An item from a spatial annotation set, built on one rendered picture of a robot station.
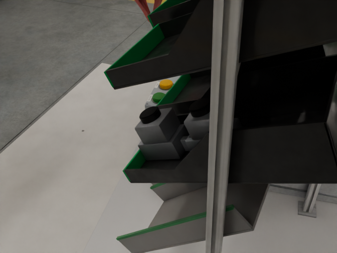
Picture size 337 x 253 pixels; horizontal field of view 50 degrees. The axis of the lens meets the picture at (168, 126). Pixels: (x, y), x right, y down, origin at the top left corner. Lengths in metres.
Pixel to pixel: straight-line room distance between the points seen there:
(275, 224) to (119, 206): 0.37
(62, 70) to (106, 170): 2.27
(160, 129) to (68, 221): 0.49
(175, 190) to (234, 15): 0.48
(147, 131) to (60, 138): 0.66
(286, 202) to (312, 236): 0.10
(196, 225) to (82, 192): 0.50
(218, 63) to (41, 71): 3.01
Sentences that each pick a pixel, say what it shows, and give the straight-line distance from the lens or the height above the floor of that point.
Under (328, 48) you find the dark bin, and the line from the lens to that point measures 0.49.
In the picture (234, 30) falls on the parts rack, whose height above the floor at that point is 1.46.
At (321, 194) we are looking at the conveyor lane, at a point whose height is 0.88.
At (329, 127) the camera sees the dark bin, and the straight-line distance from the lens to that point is 0.35.
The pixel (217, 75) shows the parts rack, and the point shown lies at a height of 1.42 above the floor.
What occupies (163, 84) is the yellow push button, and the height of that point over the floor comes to 0.97.
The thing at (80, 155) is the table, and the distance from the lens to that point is 1.07.
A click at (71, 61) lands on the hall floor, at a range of 3.31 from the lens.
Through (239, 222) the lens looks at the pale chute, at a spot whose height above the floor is 1.19.
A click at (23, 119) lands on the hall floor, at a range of 2.76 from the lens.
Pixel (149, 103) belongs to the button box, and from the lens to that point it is 1.04.
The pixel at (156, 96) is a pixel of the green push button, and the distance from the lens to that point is 1.05.
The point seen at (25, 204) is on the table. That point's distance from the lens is 1.00.
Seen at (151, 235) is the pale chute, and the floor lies 1.08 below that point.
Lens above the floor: 1.58
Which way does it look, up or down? 40 degrees down
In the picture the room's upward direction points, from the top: 4 degrees counter-clockwise
